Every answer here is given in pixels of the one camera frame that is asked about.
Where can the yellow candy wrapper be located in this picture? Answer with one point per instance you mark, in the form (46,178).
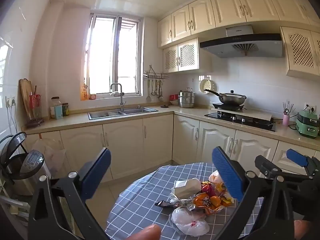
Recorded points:
(222,190)

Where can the orange window decoration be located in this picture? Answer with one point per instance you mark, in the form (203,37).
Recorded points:
(84,92)

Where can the silver foil wrapper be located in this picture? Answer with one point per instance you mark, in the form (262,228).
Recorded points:
(186,203)

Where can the large lattice door cabinet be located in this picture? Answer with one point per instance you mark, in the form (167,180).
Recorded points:
(300,50)

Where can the steel double sink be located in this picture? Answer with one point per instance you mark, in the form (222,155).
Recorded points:
(120,113)

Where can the grey metal frame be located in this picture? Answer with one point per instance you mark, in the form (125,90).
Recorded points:
(12,205)

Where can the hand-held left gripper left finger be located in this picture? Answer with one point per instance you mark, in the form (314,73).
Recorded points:
(96,172)

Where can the person's right hand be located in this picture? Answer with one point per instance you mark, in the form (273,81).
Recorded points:
(303,230)

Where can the red chopstick rack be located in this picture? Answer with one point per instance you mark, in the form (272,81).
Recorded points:
(35,105)

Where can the white plastic bag red print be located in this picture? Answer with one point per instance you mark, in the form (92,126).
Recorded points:
(188,221)

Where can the black gas stove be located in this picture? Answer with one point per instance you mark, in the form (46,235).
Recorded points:
(250,123)

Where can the teal box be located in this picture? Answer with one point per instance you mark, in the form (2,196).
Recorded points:
(58,112)

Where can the kitchen window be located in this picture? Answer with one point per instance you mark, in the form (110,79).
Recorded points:
(112,55)

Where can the red pot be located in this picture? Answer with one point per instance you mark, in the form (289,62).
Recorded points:
(173,97)

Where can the wall outlet with plugs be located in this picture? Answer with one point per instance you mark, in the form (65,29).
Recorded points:
(10,101)

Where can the green electric cooker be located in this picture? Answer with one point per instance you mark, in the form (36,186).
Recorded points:
(307,125)

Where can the white colander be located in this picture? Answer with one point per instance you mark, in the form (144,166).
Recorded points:
(207,86)

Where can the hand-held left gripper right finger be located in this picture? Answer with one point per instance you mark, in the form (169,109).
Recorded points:
(228,172)

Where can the red candy wrapper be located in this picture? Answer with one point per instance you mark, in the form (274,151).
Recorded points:
(207,188)

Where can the wooden cutting board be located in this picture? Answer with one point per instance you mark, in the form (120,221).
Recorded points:
(25,95)

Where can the pink utensil cup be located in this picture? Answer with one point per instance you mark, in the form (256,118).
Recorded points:
(286,119)

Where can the grey checkered tablecloth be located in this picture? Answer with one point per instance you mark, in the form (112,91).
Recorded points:
(140,192)

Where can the row of hanging utensils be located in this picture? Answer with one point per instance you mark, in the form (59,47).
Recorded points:
(155,90)

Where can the steel steamer pot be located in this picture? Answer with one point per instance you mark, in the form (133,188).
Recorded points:
(186,98)

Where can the steel sink faucet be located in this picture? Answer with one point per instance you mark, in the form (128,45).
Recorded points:
(121,97)

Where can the cream wall cabinets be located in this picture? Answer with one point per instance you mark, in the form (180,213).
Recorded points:
(225,7)

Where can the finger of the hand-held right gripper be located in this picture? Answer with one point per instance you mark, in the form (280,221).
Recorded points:
(296,158)
(265,165)

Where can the range hood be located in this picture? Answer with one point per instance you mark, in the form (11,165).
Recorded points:
(245,46)

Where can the black foil snack wrapper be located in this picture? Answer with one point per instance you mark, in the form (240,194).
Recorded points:
(163,203)

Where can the white wall socket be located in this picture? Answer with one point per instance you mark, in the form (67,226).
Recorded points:
(308,107)

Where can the small lattice door cabinet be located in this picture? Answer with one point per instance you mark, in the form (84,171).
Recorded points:
(187,55)

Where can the steel wok with lid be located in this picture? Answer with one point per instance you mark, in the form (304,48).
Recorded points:
(232,98)

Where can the cream base cabinets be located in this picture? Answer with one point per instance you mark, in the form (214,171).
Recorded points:
(130,145)

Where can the steel utensil rail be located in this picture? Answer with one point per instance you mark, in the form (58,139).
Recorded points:
(156,75)

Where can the glass jar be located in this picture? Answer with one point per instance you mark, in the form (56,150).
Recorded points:
(55,101)

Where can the orange snack packet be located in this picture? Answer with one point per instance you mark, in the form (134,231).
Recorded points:
(207,202)

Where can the person's left hand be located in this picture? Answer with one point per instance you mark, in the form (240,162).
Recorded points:
(146,233)

